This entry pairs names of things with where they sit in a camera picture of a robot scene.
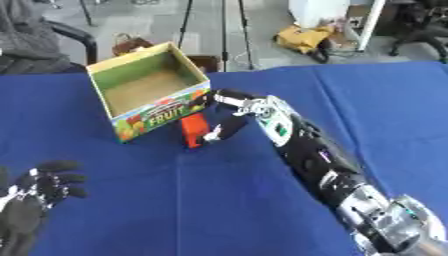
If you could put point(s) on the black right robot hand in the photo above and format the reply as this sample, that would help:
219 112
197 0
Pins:
233 123

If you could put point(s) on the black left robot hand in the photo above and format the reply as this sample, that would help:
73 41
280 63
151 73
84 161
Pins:
35 196

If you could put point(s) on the orange rectangular block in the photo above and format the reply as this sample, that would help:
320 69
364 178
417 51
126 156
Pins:
193 129

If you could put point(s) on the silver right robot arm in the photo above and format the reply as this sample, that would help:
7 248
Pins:
326 166

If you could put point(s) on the cardboard box with green inside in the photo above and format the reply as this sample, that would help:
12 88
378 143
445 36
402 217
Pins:
149 96

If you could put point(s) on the black tripod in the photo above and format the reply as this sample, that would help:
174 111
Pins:
221 30

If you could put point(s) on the yellow bag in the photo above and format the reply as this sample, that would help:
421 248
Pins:
303 38

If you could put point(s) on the brown woven basket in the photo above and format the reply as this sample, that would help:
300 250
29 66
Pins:
129 44

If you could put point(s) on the white cabinet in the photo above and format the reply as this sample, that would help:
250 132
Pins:
335 16

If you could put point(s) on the grey draped cloth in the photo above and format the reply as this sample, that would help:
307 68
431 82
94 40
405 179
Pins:
29 36

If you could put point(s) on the black office chair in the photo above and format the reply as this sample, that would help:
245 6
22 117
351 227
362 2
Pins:
76 38

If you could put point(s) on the black chair base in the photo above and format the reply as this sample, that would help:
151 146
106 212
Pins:
423 33

